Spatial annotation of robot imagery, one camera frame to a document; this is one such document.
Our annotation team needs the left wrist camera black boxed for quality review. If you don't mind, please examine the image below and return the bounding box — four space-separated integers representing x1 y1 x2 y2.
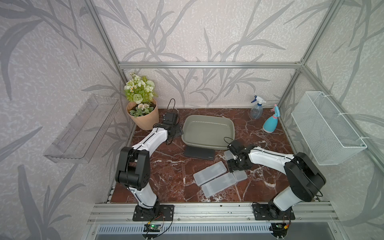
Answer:
163 112 178 125

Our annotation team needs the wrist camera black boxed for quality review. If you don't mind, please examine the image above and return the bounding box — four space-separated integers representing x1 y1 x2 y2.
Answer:
163 112 178 125
228 140 245 155

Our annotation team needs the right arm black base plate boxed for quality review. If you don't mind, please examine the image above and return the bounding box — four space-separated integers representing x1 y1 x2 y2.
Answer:
252 202 296 221

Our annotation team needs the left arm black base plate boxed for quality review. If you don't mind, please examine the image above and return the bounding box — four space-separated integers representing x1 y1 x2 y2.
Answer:
133 201 175 222

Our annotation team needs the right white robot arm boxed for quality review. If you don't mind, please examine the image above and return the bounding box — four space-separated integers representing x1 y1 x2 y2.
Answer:
227 141 326 214

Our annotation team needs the clear spray bottle blue nozzle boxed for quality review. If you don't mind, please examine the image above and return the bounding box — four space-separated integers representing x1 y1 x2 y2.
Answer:
250 96 266 120

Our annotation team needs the translucent pencil case front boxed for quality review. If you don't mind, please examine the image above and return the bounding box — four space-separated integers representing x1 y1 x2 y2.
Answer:
202 173 237 198

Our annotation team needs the potted artificial flower plant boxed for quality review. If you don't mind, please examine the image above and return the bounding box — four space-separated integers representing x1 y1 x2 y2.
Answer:
124 72 159 131

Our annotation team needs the white wire mesh basket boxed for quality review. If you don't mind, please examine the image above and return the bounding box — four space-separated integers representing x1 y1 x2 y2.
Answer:
292 91 367 166

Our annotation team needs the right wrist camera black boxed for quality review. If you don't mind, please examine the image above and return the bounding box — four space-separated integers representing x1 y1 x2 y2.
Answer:
228 140 245 155

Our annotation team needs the right circuit board with wires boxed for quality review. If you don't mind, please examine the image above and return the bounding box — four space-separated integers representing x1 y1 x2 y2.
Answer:
269 223 290 240

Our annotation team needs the left green circuit board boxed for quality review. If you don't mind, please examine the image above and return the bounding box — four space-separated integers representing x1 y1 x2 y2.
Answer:
143 223 163 233

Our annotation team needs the translucent pencil case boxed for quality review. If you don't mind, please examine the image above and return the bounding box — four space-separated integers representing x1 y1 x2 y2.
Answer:
202 173 237 198
193 162 227 186
224 151 248 182

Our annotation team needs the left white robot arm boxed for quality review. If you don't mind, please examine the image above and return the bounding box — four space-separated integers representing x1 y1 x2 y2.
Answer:
115 123 182 209

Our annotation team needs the teal spray bottle pink nozzle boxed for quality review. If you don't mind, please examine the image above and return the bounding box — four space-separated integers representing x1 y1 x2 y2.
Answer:
263 105 280 133

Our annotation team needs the black pencil case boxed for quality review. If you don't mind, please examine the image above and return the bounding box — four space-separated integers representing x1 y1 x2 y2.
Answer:
184 146 215 161

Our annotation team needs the clear acrylic wall shelf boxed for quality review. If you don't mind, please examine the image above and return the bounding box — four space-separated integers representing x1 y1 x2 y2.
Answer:
44 94 121 164

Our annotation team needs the aluminium frame rail front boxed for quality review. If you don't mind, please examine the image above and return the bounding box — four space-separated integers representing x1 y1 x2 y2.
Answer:
88 202 340 225

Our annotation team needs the grey-green plastic storage box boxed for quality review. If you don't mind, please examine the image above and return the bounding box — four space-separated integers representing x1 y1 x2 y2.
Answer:
182 115 235 150

